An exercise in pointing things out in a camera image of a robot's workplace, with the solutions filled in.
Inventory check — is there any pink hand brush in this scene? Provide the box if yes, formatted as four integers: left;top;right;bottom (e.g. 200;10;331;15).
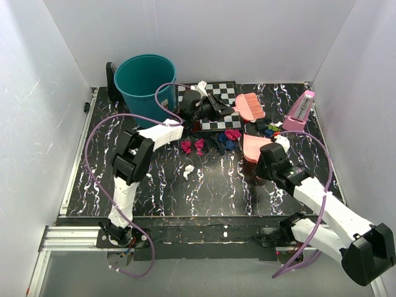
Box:
231;93;265;122

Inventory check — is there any magenta scrap on brush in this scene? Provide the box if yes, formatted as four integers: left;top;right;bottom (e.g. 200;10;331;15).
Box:
194;139;205;156

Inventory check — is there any teal plastic bucket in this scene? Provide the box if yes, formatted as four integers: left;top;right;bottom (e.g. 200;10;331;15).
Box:
114;54;176;122

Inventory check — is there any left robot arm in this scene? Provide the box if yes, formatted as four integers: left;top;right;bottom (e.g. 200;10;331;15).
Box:
100;90;234;248

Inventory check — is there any black and white chessboard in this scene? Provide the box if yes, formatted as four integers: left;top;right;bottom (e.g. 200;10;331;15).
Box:
175;82;242;132

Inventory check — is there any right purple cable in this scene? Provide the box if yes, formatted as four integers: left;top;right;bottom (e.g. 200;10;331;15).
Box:
271;129;335;279

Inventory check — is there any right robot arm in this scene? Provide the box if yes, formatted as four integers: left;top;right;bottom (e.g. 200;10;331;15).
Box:
256;142;395;286

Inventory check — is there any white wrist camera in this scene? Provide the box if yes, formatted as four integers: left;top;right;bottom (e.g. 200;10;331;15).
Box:
191;80;207;97
275;135;290;153

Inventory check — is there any blue paper scrap far right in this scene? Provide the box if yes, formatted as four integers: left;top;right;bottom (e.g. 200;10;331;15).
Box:
264;129;275;138

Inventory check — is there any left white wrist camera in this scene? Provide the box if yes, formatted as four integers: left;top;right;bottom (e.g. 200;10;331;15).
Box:
191;80;207;97

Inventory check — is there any magenta paper scrap left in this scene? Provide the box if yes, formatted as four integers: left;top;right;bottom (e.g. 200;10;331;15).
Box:
180;140;191;154

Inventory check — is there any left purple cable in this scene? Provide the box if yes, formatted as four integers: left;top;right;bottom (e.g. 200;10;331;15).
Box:
85;82;199;278

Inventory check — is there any pink metronome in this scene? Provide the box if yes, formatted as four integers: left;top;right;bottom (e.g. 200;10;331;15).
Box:
282;90;315;131

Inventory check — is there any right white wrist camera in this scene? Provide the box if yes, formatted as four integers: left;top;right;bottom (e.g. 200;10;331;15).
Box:
275;135;290;153

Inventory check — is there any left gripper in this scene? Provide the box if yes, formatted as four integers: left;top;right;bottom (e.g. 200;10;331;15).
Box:
192;93;235;123

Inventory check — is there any black metronome behind bucket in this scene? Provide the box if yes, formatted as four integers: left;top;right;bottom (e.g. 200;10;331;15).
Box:
105;62;124;102

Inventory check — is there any pink dustpan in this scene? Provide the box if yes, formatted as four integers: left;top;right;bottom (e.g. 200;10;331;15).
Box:
243;134;272;163

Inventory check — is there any purple cable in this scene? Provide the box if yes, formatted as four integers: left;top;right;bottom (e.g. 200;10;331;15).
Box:
85;82;199;278
271;129;335;279

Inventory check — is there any green paper scrap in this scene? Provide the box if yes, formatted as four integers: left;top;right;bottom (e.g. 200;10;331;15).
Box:
267;124;280;132

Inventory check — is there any blue paper scrap lower centre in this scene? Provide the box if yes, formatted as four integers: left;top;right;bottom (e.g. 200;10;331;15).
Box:
224;140;236;150

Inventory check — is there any dark paper scrap right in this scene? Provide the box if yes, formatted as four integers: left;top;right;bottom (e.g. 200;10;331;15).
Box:
256;119;271;132

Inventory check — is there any blue paper scrap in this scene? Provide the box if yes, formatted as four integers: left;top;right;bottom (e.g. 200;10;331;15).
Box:
217;132;228;144
224;140;236;150
264;129;275;138

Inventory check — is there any white paper scrap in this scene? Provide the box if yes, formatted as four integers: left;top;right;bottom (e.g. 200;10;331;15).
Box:
183;165;194;181

